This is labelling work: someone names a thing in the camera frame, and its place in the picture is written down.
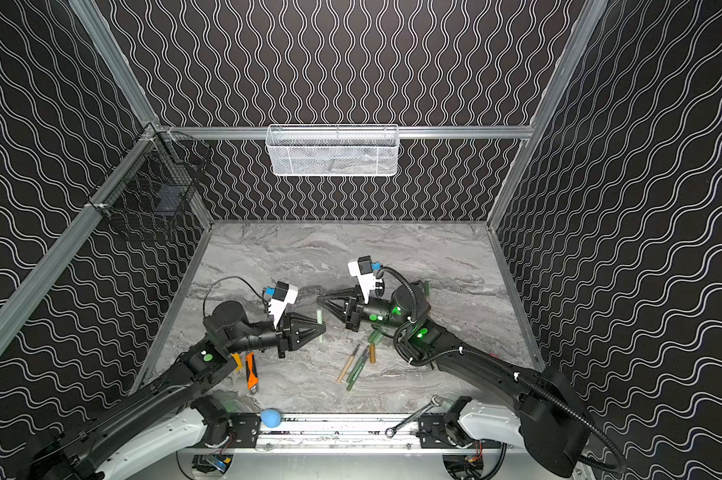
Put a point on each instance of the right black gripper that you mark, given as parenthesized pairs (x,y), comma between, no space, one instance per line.
(355,311)

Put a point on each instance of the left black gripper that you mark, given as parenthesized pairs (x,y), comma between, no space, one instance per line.
(283,341)

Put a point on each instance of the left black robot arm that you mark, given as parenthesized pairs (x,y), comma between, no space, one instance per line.
(172,412)

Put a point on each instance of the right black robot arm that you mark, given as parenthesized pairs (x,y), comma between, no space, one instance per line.
(555,427)

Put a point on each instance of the tan pen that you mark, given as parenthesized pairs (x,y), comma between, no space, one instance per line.
(348,363)

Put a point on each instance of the orange utility knife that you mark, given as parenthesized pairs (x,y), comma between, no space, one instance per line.
(251,373)

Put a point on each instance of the yellow small block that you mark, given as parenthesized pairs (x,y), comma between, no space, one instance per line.
(238,361)

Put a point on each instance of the blue ball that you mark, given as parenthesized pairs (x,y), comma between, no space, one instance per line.
(271,418)

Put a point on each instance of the silver wrench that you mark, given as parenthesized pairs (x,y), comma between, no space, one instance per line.
(435,401)

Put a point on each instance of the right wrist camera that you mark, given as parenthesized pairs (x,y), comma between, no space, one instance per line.
(368,274)

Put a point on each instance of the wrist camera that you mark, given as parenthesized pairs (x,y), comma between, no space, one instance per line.
(278,297)
(368,274)

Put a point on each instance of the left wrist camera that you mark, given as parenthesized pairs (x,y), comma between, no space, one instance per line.
(278,297)

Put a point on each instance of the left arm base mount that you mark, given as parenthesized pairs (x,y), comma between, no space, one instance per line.
(234,431)

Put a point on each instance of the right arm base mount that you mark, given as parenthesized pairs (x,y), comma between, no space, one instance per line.
(435,432)

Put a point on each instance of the white wire mesh basket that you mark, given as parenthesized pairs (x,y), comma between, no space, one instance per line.
(331,150)

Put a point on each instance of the black wire basket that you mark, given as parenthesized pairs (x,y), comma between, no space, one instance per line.
(158,197)

